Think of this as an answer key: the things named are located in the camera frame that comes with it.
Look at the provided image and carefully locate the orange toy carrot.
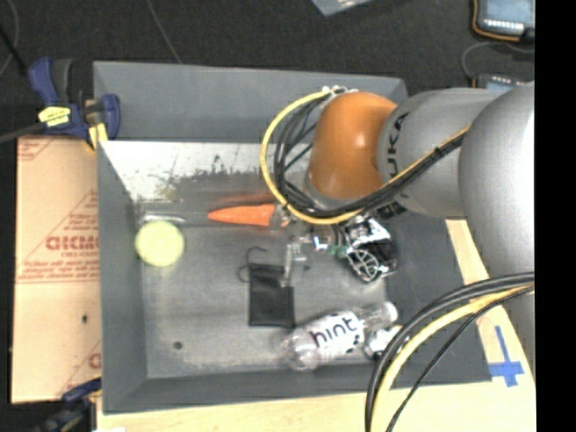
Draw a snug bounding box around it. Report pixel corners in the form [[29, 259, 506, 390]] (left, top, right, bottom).
[[207, 203, 290, 230]]

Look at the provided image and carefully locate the clear plastic bottle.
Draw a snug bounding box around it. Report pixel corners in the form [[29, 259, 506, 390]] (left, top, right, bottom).
[[274, 301, 400, 372]]

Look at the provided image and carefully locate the grey metal bin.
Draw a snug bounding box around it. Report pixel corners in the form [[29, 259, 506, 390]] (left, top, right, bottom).
[[92, 60, 492, 413]]

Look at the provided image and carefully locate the yellow-green ball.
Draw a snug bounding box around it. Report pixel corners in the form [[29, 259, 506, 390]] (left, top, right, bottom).
[[134, 220, 186, 268]]

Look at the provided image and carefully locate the brown cardboard board red print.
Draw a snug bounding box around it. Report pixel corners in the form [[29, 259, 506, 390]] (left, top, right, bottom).
[[9, 135, 104, 404]]

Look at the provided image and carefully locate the black drawstring pouch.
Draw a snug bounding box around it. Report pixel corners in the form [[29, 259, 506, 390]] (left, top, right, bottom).
[[238, 246, 297, 329]]

